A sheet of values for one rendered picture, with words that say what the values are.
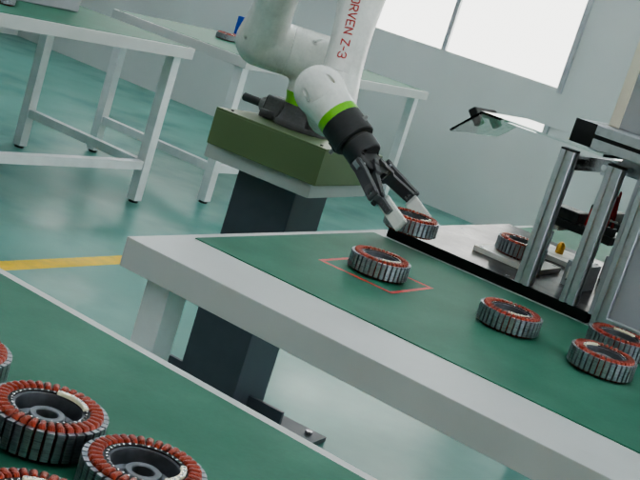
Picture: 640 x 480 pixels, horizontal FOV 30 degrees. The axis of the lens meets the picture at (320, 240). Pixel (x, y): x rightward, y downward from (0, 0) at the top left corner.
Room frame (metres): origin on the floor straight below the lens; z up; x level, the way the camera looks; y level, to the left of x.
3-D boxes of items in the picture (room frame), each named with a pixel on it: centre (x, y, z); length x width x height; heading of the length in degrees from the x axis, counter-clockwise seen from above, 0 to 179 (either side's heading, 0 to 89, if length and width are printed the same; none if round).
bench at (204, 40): (6.75, 0.50, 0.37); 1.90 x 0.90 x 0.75; 150
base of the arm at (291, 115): (3.10, 0.18, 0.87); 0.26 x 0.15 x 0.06; 62
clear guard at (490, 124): (2.48, -0.39, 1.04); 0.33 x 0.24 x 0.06; 60
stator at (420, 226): (2.38, -0.17, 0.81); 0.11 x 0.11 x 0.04
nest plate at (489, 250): (2.55, -0.42, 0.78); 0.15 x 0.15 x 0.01; 60
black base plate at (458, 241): (2.65, -0.49, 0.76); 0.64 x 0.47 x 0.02; 150
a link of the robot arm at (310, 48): (3.07, 0.14, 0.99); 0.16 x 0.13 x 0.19; 99
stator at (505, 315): (2.01, -0.35, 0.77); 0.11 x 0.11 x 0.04
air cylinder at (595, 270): (2.48, -0.55, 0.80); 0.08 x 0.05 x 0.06; 150
